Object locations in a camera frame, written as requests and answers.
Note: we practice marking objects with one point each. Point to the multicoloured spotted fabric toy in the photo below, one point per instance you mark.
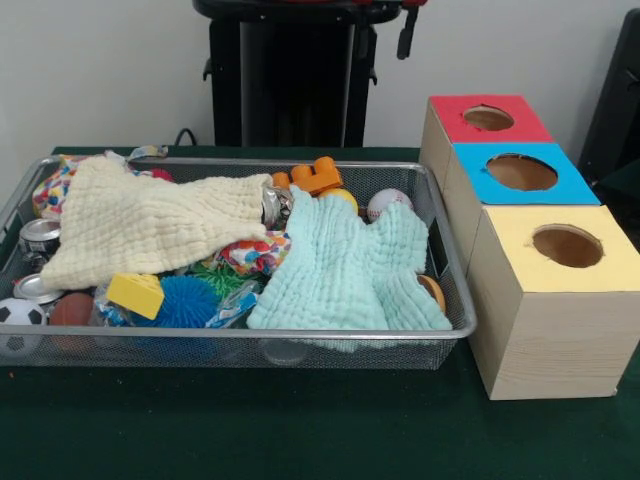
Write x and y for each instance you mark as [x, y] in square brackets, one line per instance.
[255, 252]

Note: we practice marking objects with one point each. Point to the wooden box with three holes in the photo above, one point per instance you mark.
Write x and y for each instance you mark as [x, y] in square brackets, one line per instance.
[545, 320]

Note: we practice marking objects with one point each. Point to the mint green waffle cloth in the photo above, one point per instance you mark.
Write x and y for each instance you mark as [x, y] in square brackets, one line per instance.
[340, 270]

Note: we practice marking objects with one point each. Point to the orange toy block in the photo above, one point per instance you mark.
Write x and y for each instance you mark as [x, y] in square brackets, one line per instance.
[312, 175]

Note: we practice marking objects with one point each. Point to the white baseball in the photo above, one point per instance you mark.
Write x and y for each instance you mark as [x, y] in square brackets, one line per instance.
[390, 202]

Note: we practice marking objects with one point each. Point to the green spiky ball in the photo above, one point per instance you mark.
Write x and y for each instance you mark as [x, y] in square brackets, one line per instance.
[227, 280]

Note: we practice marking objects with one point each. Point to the blue spiky ball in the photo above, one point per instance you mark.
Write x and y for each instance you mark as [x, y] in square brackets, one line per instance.
[187, 302]

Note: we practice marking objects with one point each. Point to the cream waffle cloth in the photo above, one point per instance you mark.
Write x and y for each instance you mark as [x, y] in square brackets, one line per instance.
[145, 220]

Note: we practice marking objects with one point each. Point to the dark green tablecloth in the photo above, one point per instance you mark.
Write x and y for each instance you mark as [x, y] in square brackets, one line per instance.
[622, 182]
[300, 425]

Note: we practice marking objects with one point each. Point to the yellow cheese wedge toy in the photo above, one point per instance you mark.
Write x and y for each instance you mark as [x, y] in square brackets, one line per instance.
[135, 295]

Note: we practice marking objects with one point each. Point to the brown toy football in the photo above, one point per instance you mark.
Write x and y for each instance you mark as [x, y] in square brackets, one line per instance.
[72, 310]

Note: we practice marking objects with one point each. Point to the multicoloured patterned cloth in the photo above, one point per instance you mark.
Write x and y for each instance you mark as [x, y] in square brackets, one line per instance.
[50, 192]

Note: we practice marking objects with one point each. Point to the black white soccer ball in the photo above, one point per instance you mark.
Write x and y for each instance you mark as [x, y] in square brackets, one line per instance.
[20, 312]

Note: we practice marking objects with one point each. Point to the black office chair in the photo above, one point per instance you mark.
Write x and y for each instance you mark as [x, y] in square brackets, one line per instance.
[615, 100]

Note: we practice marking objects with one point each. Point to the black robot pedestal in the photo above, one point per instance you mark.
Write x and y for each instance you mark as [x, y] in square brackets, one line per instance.
[290, 85]

